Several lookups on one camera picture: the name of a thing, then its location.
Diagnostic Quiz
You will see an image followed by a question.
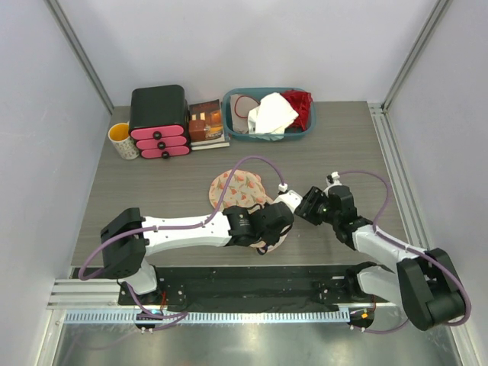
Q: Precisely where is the grey cloth with red loop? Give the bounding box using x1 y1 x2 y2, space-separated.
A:
230 94 260 134

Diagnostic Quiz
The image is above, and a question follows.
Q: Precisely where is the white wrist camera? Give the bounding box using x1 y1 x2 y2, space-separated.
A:
273 183 303 213
326 172 342 189

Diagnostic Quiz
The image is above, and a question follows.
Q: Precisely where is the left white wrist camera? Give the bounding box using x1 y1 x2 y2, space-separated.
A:
273 183 303 213

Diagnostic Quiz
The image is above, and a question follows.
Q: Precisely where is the white slotted cable duct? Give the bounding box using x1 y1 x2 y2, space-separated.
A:
64 308 350 325

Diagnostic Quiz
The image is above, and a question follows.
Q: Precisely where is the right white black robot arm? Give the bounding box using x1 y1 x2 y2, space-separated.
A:
294 185 471 331

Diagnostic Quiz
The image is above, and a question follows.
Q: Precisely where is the black pink drawer organizer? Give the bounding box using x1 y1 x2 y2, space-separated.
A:
129 85 191 159

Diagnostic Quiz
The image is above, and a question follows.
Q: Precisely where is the yellow inside patterned mug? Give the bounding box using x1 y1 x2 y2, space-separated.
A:
108 122 140 160

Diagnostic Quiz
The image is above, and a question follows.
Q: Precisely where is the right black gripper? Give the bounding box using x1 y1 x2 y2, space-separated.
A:
294 186 339 226

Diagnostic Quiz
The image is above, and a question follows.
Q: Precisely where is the teal plastic basket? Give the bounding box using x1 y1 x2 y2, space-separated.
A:
221 87 316 142

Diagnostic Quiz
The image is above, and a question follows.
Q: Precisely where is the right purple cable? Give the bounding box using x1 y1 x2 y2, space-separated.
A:
337 169 473 335

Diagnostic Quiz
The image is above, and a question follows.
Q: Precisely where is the stack of books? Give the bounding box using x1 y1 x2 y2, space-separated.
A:
188 99 230 151

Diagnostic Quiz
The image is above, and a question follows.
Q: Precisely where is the white cloth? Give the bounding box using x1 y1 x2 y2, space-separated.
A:
247 92 299 135

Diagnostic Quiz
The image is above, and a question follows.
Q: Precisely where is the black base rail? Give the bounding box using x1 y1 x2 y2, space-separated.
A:
138 265 373 313

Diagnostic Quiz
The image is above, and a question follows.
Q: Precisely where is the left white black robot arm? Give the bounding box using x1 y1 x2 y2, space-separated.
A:
101 202 294 304

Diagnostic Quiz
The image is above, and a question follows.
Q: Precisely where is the red garment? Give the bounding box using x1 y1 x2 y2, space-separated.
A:
281 89 313 131

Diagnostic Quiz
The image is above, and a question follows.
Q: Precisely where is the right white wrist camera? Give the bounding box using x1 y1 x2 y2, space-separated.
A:
326 172 342 189

